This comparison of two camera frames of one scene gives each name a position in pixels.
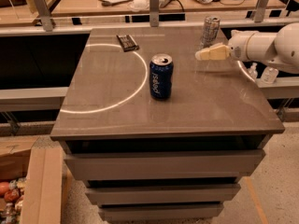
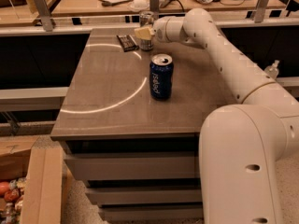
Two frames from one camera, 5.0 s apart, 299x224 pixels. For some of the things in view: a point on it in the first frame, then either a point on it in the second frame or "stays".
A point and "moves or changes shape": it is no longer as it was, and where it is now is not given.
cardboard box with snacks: (31, 179) stays
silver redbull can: (211, 24) moves or changes shape
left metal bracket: (43, 11) stays
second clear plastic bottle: (269, 75) stays
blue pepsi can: (161, 76) stays
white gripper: (237, 48) → (160, 30)
